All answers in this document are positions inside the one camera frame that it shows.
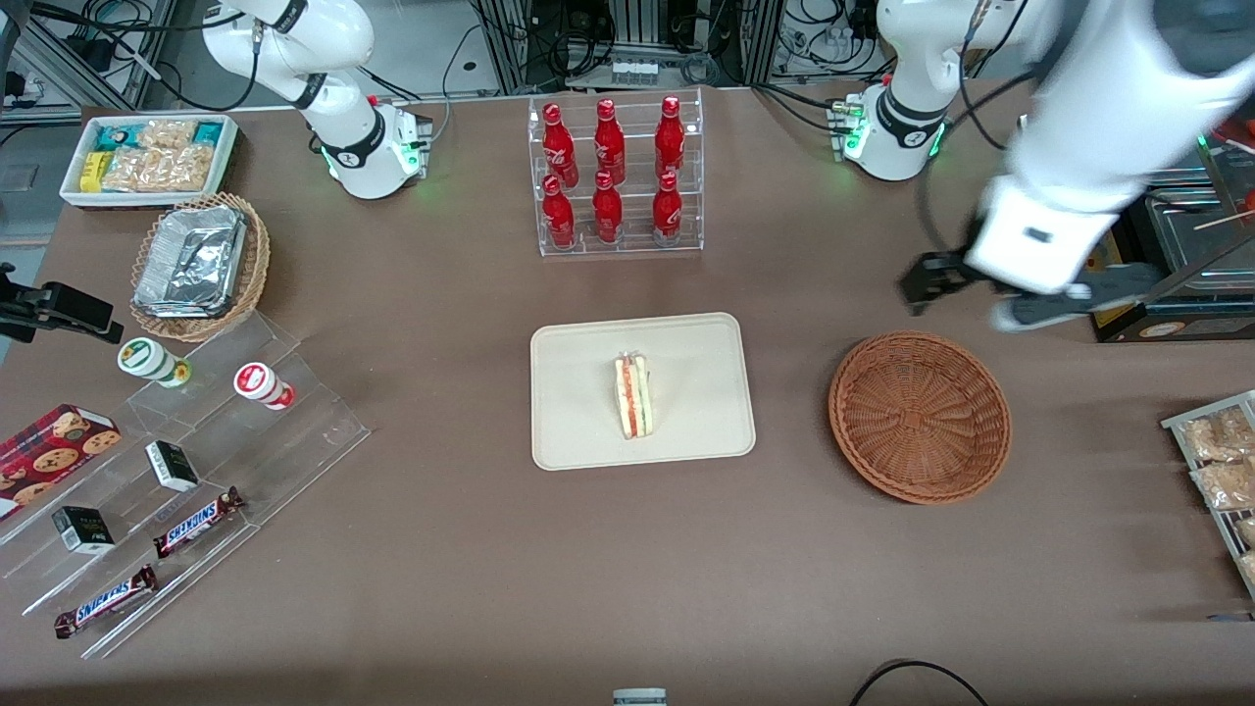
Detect triangle sandwich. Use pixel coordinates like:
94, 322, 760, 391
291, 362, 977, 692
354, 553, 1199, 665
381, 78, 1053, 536
614, 353, 656, 440

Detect round brown wicker basket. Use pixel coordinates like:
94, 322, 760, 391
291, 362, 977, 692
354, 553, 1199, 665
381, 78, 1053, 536
828, 331, 1013, 506

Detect beige plastic tray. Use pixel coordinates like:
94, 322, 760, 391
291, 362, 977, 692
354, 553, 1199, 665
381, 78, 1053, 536
530, 312, 757, 472

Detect oval light wicker basket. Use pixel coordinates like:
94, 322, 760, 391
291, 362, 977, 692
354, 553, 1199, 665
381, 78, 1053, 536
129, 191, 272, 343

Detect silver foil tray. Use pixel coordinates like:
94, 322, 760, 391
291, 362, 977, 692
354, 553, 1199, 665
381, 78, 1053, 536
133, 204, 247, 320

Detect black display case with button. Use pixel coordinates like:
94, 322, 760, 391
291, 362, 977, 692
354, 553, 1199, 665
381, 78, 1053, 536
1083, 118, 1255, 344

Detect clear bag of fried snacks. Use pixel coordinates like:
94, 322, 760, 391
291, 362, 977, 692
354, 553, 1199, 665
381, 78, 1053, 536
1191, 461, 1255, 513
1181, 407, 1255, 464

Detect red cola bottle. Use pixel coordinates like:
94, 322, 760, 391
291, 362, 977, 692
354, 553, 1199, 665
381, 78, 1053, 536
655, 95, 685, 179
542, 175, 577, 248
592, 170, 624, 244
652, 172, 683, 246
593, 98, 627, 185
542, 103, 579, 187

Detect clear acrylic bottle rack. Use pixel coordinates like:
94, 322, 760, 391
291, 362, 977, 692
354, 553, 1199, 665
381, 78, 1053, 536
527, 86, 705, 258

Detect clear acrylic stepped stand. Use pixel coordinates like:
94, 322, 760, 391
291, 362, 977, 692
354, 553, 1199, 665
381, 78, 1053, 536
0, 312, 372, 660

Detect red lid cup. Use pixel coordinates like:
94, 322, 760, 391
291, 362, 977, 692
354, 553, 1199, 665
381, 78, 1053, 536
233, 362, 296, 411

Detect snickers chocolate bar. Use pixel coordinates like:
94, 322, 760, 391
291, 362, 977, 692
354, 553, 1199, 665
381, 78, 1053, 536
153, 486, 246, 560
54, 564, 160, 640

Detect small black box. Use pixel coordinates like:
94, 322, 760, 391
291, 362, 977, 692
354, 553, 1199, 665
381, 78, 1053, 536
52, 506, 116, 556
145, 440, 201, 493

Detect clear bag of rice crackers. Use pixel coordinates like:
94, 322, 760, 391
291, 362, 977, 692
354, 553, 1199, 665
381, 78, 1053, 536
102, 145, 215, 193
139, 120, 199, 150

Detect green lid cup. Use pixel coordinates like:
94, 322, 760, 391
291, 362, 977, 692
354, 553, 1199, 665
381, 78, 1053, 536
118, 337, 193, 389

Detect white rectangular snack bin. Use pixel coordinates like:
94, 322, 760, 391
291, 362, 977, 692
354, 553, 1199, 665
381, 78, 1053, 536
59, 114, 240, 211

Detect red cookie box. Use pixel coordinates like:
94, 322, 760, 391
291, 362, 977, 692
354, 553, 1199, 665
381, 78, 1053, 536
0, 404, 123, 521

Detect metal wire rack tray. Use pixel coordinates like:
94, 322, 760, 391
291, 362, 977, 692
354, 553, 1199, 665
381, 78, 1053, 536
1162, 390, 1255, 599

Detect black cable loop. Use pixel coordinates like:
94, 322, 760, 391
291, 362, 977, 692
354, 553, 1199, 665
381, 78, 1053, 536
848, 659, 991, 706

